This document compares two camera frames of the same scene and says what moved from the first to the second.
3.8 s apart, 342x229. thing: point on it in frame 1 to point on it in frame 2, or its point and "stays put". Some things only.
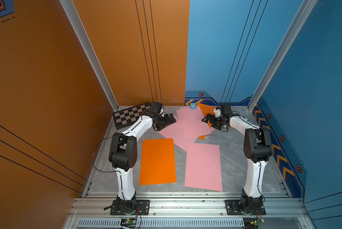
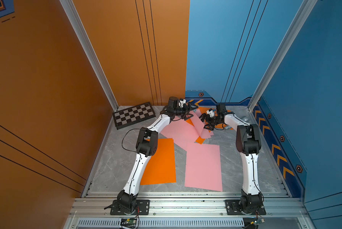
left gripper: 167,121 to 186,110
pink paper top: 203,168 stays put
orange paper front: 157,161 stays put
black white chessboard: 128,116 stays put
